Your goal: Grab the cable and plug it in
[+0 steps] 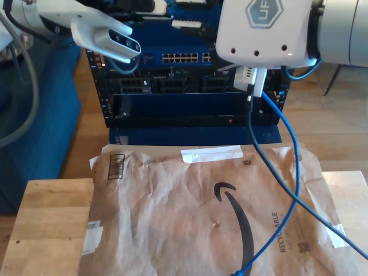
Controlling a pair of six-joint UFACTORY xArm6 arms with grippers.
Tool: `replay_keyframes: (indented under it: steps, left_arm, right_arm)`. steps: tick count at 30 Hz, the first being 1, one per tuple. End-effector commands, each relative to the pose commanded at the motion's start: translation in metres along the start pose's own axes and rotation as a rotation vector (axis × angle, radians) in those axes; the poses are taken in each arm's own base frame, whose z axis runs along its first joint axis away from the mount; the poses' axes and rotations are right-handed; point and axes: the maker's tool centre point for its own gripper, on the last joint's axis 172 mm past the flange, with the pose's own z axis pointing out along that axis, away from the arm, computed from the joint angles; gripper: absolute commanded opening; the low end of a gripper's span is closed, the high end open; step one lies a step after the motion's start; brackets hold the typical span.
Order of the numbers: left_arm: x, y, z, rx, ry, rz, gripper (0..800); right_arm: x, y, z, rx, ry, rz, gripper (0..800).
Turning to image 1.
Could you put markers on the dark metal chair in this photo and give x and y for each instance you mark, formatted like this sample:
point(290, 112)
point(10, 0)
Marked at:
point(333, 77)

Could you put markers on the black rack tray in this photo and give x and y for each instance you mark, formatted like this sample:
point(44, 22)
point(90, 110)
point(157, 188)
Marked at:
point(187, 120)

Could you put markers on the black rack frame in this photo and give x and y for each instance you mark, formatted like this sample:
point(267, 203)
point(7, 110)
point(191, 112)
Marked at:
point(99, 86)

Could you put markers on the brown paper mailer envelope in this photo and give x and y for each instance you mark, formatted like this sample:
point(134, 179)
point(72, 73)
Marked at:
point(172, 244)

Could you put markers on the blue network switch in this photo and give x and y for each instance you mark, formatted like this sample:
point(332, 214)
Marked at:
point(178, 43)

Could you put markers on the blue box under rack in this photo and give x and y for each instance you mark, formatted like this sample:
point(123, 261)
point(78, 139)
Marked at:
point(187, 135)

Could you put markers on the black rack server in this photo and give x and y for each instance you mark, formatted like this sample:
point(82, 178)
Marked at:
point(195, 75)

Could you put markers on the blue sofa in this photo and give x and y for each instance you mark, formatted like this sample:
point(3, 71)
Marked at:
point(37, 129)

